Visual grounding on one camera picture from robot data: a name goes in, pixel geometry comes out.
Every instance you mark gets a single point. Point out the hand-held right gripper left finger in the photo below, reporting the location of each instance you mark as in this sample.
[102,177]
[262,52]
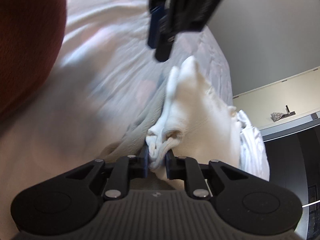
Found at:
[144,162]

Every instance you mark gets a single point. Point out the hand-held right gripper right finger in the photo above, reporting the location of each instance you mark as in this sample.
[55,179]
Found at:
[168,165]

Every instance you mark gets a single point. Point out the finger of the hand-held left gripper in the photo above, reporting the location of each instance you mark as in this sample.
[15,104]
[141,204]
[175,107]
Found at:
[165,50]
[156,27]

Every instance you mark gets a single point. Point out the white knit garment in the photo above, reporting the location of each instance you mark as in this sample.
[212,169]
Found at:
[200,117]

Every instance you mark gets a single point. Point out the person's red sleeved left forearm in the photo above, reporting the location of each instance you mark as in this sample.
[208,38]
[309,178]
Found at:
[30,42]

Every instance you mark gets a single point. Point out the polka dot bed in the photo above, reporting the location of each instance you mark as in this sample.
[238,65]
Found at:
[112,55]

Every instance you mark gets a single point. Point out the white striped shirt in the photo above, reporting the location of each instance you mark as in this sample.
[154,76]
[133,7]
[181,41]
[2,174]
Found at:
[252,150]

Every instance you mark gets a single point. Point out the grey patterned cloth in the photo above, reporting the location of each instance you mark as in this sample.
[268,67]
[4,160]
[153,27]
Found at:
[277,116]

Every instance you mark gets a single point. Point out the dark cabinet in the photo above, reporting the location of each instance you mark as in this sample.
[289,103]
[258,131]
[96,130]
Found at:
[287,167]

